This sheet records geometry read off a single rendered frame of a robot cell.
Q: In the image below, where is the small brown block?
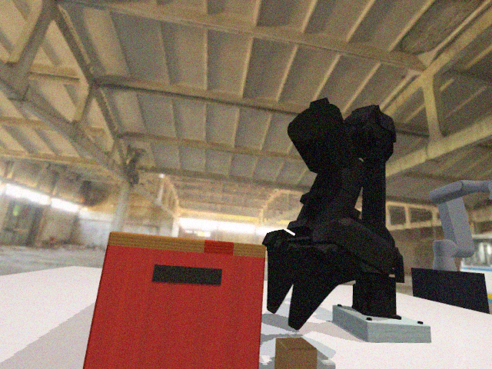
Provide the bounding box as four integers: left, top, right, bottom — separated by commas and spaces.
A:
274, 337, 317, 369

